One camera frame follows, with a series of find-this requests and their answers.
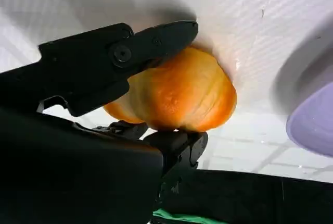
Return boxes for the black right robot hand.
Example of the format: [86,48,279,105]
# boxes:
[0,20,209,224]

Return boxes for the orange white toy bread roll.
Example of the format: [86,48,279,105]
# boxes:
[103,46,238,134]

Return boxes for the green cloth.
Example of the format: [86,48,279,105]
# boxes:
[152,208,218,224]

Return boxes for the lilac plate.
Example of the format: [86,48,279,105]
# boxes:
[286,81,333,157]

